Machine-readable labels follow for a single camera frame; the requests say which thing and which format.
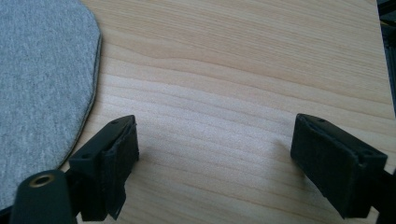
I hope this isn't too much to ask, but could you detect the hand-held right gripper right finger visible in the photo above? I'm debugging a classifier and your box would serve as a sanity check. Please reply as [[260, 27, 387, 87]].
[[290, 113, 389, 219]]

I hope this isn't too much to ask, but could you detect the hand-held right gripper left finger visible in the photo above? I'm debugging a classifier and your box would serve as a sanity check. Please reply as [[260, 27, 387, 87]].
[[68, 114, 140, 222]]

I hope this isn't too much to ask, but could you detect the grey cloth garment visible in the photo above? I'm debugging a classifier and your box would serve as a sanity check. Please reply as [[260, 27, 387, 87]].
[[0, 0, 103, 211]]

